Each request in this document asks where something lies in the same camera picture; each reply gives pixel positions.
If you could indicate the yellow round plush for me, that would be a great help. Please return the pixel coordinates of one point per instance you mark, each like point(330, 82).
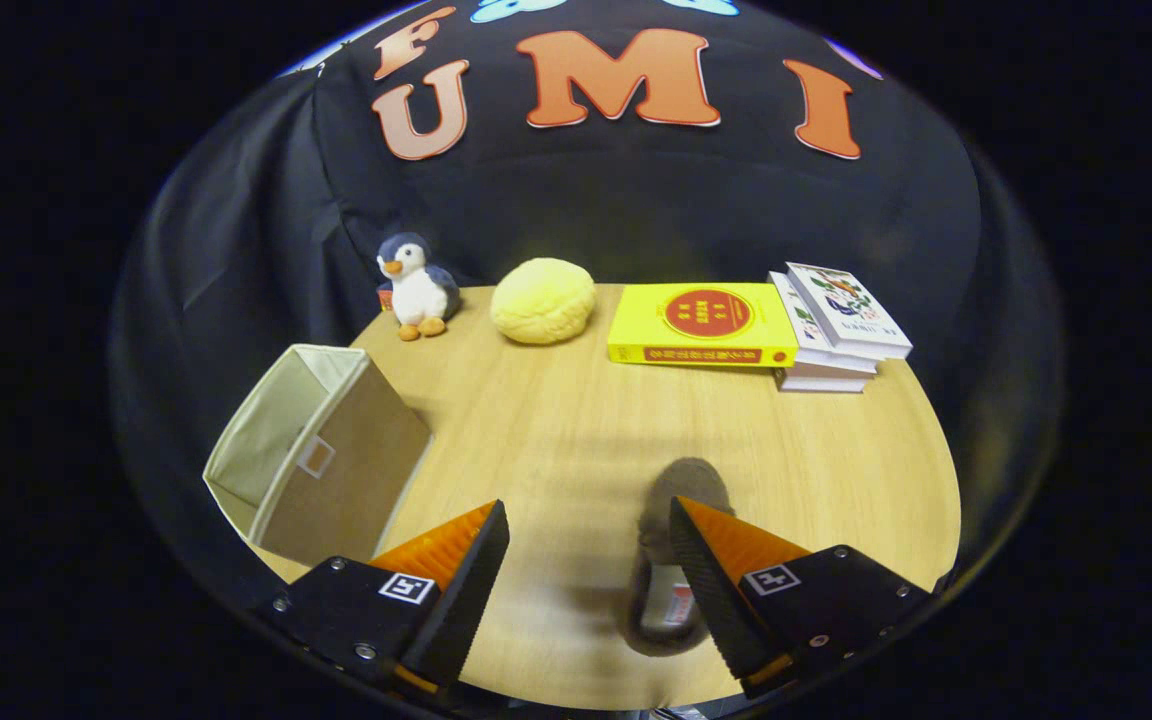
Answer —
point(543, 300)

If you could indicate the yellow book red circle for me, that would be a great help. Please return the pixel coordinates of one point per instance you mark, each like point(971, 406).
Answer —
point(701, 318)

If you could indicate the beige fabric storage box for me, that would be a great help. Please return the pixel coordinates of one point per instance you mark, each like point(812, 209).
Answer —
point(336, 480)

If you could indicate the plain white book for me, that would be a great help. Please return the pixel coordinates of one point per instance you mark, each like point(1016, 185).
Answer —
point(821, 380)

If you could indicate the white book bird print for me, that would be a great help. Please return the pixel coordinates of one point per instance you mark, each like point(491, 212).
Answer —
point(851, 310)

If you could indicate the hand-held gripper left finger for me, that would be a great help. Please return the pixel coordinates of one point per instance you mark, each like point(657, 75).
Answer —
point(461, 610)

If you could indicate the small red block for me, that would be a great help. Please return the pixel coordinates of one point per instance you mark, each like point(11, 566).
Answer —
point(385, 297)

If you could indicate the white book printed cover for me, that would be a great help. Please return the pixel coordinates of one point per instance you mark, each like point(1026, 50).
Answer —
point(804, 335)

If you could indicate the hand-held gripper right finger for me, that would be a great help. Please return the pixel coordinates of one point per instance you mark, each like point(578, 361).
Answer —
point(721, 610)

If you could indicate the penguin plush toy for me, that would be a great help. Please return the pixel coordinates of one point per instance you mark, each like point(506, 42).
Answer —
point(420, 290)

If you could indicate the dark brown shoe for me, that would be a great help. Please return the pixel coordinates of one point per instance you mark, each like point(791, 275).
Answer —
point(691, 482)

